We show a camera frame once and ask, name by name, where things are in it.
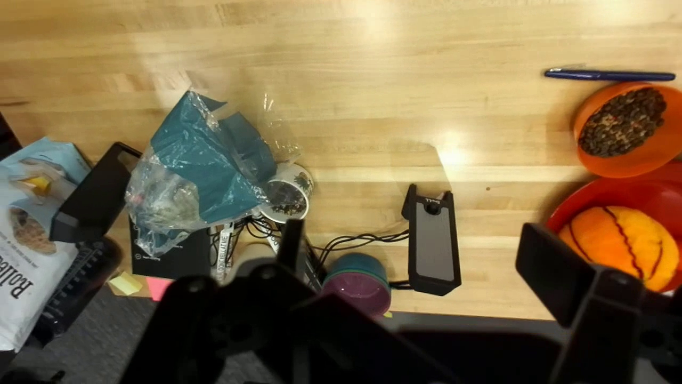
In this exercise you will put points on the red plate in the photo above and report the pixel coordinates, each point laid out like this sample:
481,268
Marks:
625,192

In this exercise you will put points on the teal packet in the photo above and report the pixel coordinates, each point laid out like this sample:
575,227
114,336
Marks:
206,157

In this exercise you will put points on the black grey Dell speaker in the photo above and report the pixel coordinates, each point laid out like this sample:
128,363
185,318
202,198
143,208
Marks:
433,242

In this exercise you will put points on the yellow sticky note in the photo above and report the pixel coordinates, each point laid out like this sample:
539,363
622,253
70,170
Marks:
126,284

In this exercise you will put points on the pink sticky note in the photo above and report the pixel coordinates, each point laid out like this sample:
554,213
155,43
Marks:
159,286

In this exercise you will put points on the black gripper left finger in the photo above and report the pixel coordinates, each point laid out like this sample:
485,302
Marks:
236,326

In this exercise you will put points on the dark blue pen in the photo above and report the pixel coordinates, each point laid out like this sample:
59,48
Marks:
610,75

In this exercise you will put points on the stacked purple teal bowls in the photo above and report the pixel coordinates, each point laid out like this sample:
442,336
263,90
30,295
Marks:
359,284

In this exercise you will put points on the orange bowl with grains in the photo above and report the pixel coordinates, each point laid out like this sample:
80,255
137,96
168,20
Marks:
622,129

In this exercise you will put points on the orange toy basketball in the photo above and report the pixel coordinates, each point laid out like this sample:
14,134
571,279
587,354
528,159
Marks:
625,242

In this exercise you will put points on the flat black box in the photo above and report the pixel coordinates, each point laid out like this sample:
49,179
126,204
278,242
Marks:
173,259

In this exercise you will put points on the rolled oats bag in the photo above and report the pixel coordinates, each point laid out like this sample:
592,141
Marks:
28,270

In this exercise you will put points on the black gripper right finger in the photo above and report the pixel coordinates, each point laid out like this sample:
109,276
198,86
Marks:
562,273

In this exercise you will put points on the clear plastic bag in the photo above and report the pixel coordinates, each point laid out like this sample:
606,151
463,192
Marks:
161,206

